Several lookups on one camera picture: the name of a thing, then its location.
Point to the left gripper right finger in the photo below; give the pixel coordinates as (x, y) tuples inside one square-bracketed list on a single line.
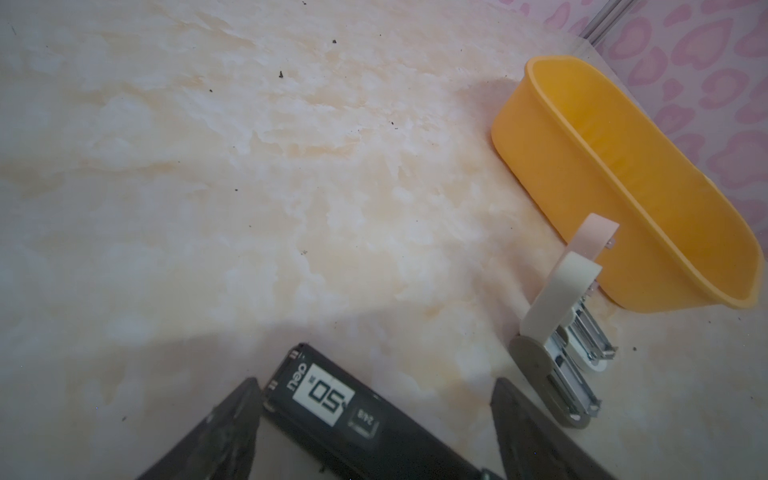
[(531, 445)]

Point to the black stapler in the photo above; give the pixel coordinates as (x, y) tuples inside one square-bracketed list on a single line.
[(352, 430)]

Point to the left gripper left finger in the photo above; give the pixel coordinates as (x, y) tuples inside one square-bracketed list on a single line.
[(222, 445)]

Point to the yellow plastic tray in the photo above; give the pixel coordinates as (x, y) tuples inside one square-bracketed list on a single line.
[(578, 145)]

